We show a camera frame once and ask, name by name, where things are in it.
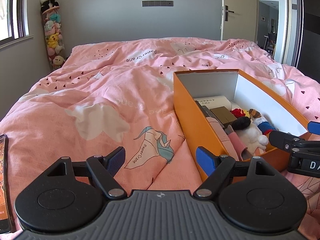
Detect yellow tape measure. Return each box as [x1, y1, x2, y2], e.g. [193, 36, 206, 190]
[243, 109, 250, 118]

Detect brown square gift box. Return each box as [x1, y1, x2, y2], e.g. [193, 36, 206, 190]
[210, 106, 236, 127]

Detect orange storage box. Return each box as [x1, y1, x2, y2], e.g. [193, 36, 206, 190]
[172, 68, 313, 183]

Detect small doll blue outfit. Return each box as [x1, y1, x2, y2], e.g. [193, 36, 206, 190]
[248, 109, 277, 136]

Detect dark wardrobe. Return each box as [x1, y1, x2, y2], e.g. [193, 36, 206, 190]
[297, 0, 319, 81]

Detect black rectangular case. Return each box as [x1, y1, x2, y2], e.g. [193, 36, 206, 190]
[195, 100, 212, 118]

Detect long white box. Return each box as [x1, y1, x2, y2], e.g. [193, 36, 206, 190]
[194, 96, 232, 111]

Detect grey wall switch panel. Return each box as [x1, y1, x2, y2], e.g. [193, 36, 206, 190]
[142, 0, 174, 7]

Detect smartphone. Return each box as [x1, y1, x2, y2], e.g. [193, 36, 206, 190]
[1, 134, 15, 235]

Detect cream bedroom door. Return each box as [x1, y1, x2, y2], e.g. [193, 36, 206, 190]
[221, 0, 259, 42]

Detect pink patterned duvet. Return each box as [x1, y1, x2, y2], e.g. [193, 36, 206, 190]
[1, 38, 319, 239]

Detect red flower toy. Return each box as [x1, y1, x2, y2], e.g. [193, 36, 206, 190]
[231, 108, 247, 118]

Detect stack of plush toys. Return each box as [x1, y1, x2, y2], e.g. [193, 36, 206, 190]
[40, 0, 66, 70]

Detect window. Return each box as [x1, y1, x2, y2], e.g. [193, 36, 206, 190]
[1, 0, 33, 49]

